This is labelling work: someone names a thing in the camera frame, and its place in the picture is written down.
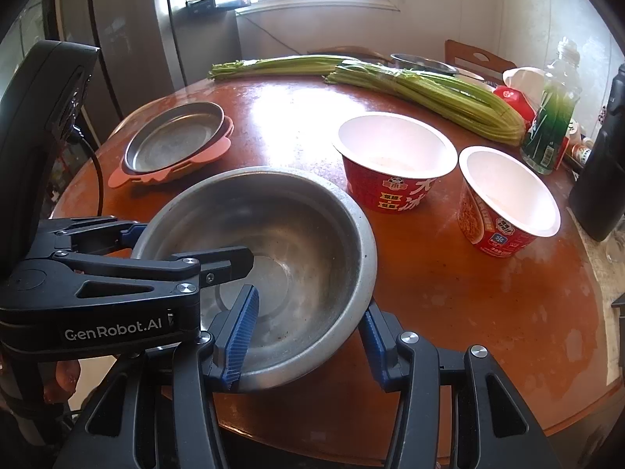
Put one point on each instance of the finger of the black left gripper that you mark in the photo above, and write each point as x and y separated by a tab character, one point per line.
187	272
91	235

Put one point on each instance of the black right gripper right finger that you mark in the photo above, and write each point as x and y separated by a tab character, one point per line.
491	424

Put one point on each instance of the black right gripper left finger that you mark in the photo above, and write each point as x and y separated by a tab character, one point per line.
158	411

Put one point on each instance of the large stainless steel bowl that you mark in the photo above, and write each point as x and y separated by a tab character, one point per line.
315	262

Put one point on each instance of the small round metal pan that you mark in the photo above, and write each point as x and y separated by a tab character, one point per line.
174	135

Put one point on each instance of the red instant noodle cup left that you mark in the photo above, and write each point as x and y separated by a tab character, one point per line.
391	161

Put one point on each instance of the red instant noodle cup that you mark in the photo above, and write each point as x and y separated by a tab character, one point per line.
391	161
504	206

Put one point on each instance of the green celery bunch far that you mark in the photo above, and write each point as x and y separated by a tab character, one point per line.
309	64

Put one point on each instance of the green celery bunch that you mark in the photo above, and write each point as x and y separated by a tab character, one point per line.
472	107
309	64

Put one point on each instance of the red instant noodle cup right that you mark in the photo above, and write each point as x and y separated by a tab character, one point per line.
504	206

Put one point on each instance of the grey refrigerator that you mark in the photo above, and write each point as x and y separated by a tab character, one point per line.
148	48

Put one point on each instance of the black bottle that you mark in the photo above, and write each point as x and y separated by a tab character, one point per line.
597	197

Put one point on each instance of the stainless steel bowl on chair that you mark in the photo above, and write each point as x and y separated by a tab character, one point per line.
415	62

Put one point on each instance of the clear plastic bottle green label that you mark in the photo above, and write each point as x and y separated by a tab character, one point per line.
544	141

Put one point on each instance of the green celery bunch near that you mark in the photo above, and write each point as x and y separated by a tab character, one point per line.
472	107

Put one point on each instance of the wooden chair with cutout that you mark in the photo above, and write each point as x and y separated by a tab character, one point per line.
477	60

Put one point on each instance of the red and white package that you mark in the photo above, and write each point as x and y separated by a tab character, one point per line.
522	89

